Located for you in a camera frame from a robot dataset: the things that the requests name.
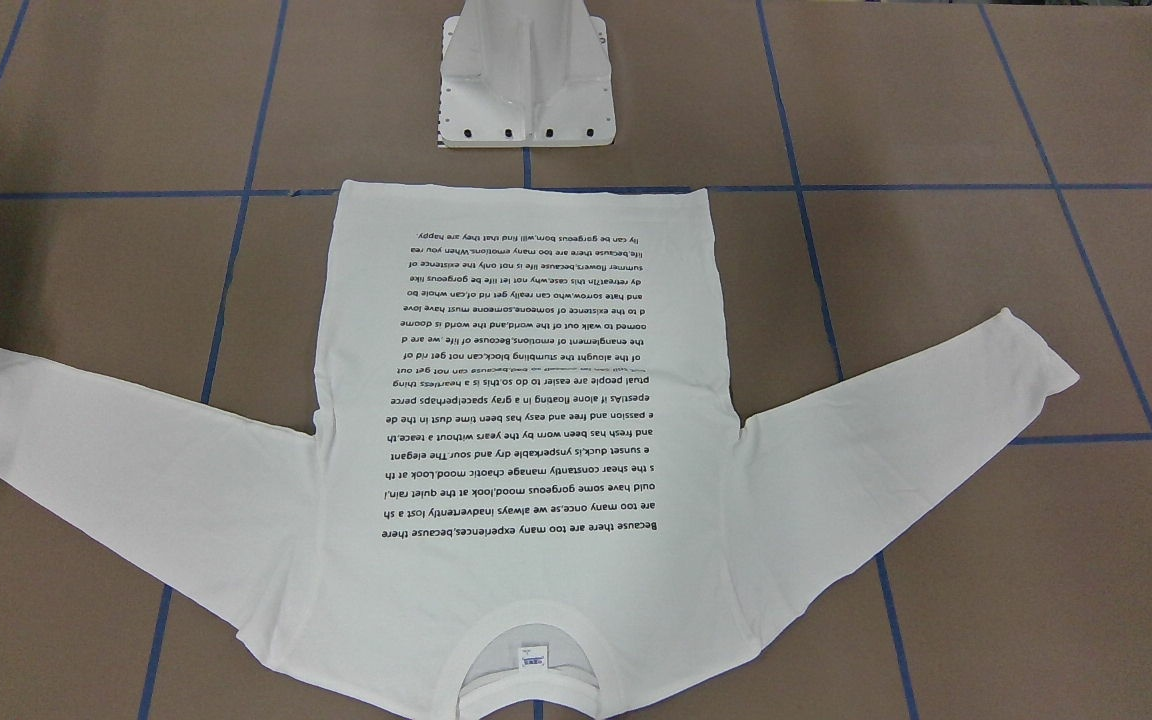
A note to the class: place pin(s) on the white long-sleeve printed shirt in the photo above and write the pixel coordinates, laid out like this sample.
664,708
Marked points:
526,479

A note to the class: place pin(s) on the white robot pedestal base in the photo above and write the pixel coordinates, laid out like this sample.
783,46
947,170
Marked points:
525,74

